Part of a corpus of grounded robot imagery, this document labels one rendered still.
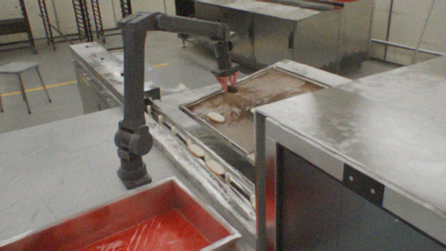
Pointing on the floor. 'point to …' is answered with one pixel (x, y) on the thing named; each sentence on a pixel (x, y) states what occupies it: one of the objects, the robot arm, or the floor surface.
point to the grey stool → (20, 77)
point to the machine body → (84, 84)
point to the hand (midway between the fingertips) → (228, 87)
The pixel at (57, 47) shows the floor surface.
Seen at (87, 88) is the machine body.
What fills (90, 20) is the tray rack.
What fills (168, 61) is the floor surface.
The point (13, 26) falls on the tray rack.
